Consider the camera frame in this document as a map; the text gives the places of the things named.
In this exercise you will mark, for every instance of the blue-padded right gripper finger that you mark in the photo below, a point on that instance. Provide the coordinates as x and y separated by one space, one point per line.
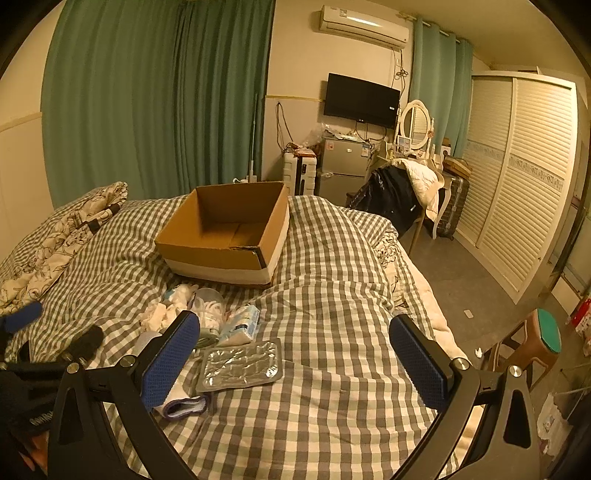
505 443

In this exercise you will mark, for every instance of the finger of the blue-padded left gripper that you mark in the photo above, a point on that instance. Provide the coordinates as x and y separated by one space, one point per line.
82 444

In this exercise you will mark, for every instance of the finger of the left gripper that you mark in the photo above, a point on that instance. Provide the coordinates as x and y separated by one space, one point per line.
18 320
83 347

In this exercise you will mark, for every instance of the clear jar of floss picks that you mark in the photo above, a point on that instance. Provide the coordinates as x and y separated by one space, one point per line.
209 306

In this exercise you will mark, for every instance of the silver blister pill pack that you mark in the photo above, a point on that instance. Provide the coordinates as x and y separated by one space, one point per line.
240 367

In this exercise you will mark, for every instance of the blue floral tissue pack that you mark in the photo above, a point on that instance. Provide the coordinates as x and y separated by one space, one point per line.
241 327

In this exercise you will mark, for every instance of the floral patterned pillow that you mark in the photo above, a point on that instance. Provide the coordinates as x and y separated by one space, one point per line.
71 231

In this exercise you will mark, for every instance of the folded white blue cloth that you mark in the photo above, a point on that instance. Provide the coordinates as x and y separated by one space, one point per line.
179 405

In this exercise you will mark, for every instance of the wooden stool green seat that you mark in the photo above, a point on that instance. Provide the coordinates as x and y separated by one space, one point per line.
534 346

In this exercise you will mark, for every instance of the open cardboard box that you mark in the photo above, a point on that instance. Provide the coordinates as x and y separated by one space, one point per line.
231 233

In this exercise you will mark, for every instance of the grey checked bed duvet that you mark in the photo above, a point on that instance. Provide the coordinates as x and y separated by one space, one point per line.
344 407

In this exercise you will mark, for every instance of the dark suitcase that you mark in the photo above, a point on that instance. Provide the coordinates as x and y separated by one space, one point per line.
452 201

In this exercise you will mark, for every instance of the large green curtain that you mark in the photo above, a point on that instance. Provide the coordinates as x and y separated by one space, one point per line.
162 95

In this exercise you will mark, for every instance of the white hard suitcase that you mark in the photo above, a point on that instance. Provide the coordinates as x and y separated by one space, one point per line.
299 172

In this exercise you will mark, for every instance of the white louvered wardrobe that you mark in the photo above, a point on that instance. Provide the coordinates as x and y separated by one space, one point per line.
521 148

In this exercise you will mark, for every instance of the grey mini fridge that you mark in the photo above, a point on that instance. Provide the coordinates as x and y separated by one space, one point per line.
341 169

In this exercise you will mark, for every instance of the oval vanity mirror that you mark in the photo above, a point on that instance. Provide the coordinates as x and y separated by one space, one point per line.
415 128

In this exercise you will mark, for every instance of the small green curtain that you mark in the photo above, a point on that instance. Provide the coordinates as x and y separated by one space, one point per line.
441 78

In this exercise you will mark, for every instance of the white air conditioner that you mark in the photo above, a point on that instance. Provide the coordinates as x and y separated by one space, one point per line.
363 26

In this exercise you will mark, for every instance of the black wall television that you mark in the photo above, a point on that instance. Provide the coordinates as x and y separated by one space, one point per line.
361 100

